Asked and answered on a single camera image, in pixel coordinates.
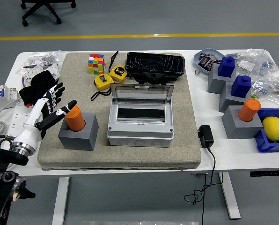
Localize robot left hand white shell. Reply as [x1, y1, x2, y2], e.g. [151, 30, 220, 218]
[13, 82, 78, 150]

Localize orange cylinder battery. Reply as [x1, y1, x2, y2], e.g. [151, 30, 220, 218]
[65, 105, 86, 132]
[237, 98, 262, 122]

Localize grey block with round hole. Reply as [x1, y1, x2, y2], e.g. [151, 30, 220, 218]
[58, 112, 99, 151]

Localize grey electrical box clear lid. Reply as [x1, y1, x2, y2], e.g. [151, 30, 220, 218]
[106, 83, 175, 148]

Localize white power strip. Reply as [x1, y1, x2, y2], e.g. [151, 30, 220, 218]
[6, 99, 36, 141]

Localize white circuit breaker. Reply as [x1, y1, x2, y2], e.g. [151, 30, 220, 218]
[0, 84, 22, 111]

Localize black cloth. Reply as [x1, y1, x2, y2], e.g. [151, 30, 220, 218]
[19, 71, 57, 108]

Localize white socket in clear bag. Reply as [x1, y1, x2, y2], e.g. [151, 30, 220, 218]
[21, 63, 60, 87]

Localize clear bag of dark parts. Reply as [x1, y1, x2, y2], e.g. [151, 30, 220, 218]
[22, 50, 66, 68]

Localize white table leg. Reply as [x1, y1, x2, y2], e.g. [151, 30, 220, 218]
[51, 177, 70, 225]
[218, 172, 242, 220]

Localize large colourful puzzle cube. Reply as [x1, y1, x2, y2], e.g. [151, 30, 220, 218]
[88, 53, 107, 75]

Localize yellow tape measure black label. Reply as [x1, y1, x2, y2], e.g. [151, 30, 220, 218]
[108, 50, 128, 83]

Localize black office chair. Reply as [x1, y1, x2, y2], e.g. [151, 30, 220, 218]
[20, 0, 76, 27]

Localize black plastic tray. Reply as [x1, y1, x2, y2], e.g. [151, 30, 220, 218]
[125, 52, 186, 89]

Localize grey-brown mat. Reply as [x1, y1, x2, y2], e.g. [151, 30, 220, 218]
[37, 52, 202, 171]

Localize black power adapter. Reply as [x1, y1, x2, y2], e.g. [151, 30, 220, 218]
[198, 125, 214, 149]

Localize dark wrapped candies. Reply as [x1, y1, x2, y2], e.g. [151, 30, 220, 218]
[198, 52, 222, 70]

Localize grey block holding blue block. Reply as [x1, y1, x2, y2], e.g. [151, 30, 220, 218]
[207, 62, 237, 94]
[218, 82, 252, 113]

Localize blue-grey dish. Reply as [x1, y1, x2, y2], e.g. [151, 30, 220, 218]
[192, 48, 226, 75]

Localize blue block with knob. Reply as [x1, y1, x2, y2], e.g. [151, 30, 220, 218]
[230, 75, 252, 98]
[218, 56, 236, 78]

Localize grey block holding orange cylinder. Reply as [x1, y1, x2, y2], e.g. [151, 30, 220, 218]
[221, 105, 264, 140]

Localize clear bag of white parts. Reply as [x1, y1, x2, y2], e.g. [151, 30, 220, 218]
[235, 57, 257, 75]

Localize blue plastic bin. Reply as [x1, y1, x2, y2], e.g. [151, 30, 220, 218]
[254, 107, 279, 154]

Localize clear bag of mixed parts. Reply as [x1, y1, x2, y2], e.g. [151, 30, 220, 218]
[250, 76, 279, 106]

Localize yellow lemon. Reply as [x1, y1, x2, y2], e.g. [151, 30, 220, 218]
[262, 116, 279, 142]

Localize black table control panel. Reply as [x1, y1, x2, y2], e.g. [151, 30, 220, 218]
[250, 170, 279, 178]

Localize clear bag of blue parts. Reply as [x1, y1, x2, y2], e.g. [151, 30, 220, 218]
[254, 48, 279, 75]

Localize yellow tape measure black strap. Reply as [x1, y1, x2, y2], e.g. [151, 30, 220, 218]
[90, 73, 115, 101]

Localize black adapter cord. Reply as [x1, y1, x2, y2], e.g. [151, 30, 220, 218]
[184, 145, 217, 225]

